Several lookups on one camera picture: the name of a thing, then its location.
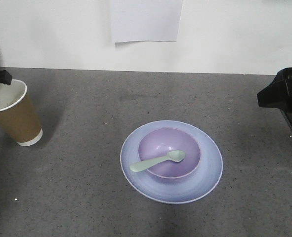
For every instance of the brown paper cup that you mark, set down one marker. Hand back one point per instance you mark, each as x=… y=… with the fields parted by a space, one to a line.
x=18 y=116

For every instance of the mint green plastic spoon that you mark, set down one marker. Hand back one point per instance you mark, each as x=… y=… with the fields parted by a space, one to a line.
x=175 y=156

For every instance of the blue plastic plate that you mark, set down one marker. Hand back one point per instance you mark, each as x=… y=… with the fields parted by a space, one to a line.
x=172 y=182

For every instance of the white paper sheet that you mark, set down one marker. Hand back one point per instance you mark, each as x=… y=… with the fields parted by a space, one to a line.
x=145 y=20

